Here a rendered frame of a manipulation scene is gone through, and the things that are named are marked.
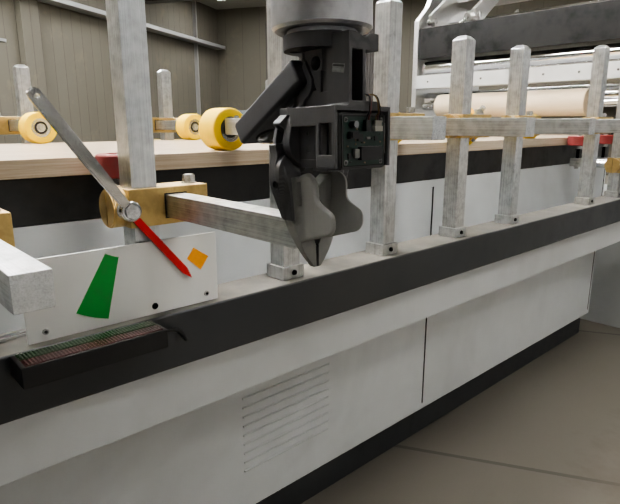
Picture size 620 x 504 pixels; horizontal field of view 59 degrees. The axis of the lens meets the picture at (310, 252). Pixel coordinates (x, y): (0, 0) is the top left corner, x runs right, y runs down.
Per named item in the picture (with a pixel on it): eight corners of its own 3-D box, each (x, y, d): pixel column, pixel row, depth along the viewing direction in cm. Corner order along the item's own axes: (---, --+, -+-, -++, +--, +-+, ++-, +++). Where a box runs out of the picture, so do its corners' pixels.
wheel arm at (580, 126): (595, 135, 104) (597, 115, 104) (587, 135, 102) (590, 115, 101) (391, 132, 140) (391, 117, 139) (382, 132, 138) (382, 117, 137)
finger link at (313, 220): (325, 279, 48) (324, 175, 47) (283, 268, 53) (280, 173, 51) (349, 273, 51) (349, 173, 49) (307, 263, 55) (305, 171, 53)
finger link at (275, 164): (280, 222, 50) (277, 124, 48) (270, 221, 51) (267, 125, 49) (318, 217, 53) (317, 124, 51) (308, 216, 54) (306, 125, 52)
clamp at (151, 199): (209, 218, 77) (207, 183, 76) (116, 231, 68) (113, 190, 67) (188, 214, 81) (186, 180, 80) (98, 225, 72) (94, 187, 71)
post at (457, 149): (461, 256, 126) (476, 36, 115) (453, 259, 123) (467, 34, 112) (448, 254, 128) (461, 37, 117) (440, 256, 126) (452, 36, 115)
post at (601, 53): (591, 204, 174) (610, 45, 163) (587, 205, 172) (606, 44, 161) (580, 202, 177) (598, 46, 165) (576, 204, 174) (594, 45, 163)
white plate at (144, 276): (219, 298, 80) (216, 231, 78) (29, 346, 63) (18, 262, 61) (217, 297, 80) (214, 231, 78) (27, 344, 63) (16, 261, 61)
